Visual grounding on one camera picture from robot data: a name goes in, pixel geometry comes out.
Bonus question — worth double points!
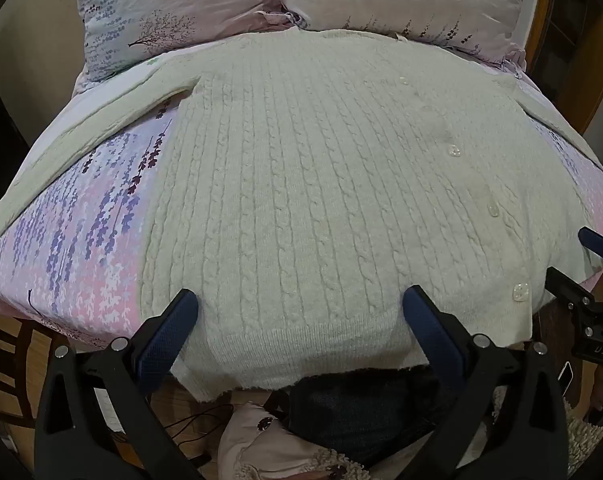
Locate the white cable-knit cardigan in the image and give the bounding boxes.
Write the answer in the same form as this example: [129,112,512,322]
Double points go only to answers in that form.
[0,27,603,403]

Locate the person's dark trousers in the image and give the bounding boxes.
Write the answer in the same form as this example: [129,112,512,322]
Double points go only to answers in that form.
[286,365,462,466]

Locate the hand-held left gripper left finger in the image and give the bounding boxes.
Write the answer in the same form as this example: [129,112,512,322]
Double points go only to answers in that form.
[34,287,200,480]

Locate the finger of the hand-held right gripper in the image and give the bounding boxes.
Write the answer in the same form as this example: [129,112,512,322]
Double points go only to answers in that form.
[579,226,603,257]
[545,266,597,312]

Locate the beige shaggy rug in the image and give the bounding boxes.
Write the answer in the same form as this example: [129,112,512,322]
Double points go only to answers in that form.
[564,410,603,480]

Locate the black cable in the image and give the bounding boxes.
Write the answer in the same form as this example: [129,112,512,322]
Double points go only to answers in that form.
[159,402,235,461]

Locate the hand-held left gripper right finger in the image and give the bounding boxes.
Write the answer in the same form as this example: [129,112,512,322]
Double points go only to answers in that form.
[403,285,568,480]

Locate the wooden headboard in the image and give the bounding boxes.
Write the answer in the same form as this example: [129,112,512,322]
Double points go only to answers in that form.
[524,0,603,136]

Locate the pink fuzzy-trimmed garment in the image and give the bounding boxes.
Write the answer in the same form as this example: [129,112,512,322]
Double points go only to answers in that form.
[216,402,362,480]

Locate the floral purple-pink bed sheet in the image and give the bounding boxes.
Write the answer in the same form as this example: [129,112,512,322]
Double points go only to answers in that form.
[0,55,603,356]

